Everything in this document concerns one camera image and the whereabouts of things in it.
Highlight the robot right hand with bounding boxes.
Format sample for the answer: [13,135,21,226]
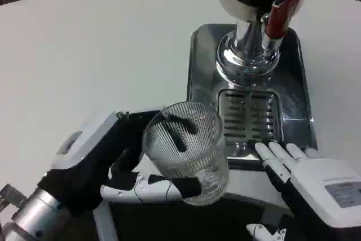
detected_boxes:
[246,141,361,241]

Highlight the clear ribbed glass cup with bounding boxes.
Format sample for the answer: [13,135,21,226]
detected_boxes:
[142,101,231,207]

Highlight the white table frame strut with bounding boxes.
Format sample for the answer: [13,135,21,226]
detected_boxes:
[92,201,119,241]

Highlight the slotted steel drain grid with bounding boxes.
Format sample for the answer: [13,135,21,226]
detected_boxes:
[217,88,284,143]

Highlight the steel drip tray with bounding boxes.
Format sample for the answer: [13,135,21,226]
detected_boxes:
[186,23,319,172]

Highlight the red tap lever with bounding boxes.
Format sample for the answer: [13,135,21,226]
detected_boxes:
[266,0,304,38]

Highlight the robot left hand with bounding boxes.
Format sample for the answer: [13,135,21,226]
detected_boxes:
[38,108,201,216]

